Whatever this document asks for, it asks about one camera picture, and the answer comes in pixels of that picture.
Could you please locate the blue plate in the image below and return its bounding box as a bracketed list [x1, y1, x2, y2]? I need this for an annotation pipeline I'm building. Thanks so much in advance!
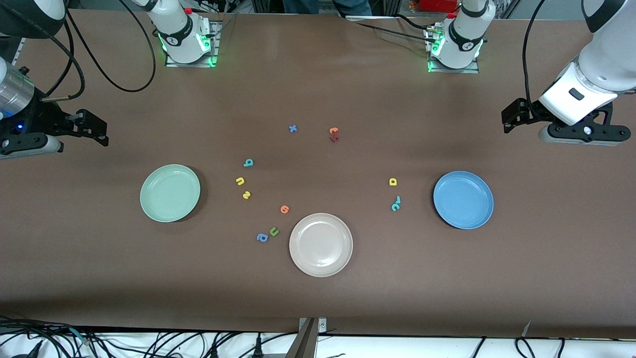
[433, 171, 494, 230]

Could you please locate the beige plate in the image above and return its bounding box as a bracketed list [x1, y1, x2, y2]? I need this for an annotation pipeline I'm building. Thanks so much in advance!
[289, 213, 354, 277]

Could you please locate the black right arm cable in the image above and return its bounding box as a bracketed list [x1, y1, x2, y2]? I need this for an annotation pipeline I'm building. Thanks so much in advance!
[42, 0, 157, 102]

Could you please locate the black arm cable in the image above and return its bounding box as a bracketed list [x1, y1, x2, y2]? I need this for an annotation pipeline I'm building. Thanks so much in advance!
[42, 0, 157, 102]
[522, 0, 547, 105]

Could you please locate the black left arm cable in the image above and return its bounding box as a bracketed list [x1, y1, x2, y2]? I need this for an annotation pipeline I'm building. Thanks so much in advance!
[522, 0, 547, 105]

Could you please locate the green plate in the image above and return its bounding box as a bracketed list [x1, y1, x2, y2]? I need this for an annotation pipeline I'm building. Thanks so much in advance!
[140, 164, 201, 223]

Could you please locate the brown table cover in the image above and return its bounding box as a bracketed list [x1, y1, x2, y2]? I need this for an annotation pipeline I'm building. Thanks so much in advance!
[0, 9, 636, 340]

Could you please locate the metal table bracket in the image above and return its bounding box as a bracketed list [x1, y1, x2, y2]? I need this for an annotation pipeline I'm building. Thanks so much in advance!
[297, 317, 328, 358]

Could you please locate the person in blue jeans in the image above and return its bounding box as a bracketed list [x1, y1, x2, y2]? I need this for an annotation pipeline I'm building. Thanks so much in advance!
[282, 0, 373, 17]

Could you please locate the red box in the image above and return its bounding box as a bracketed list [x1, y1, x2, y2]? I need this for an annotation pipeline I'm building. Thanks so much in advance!
[419, 0, 459, 13]

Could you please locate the black cable on table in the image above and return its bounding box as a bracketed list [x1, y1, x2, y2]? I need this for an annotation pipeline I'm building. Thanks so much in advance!
[355, 14, 450, 43]

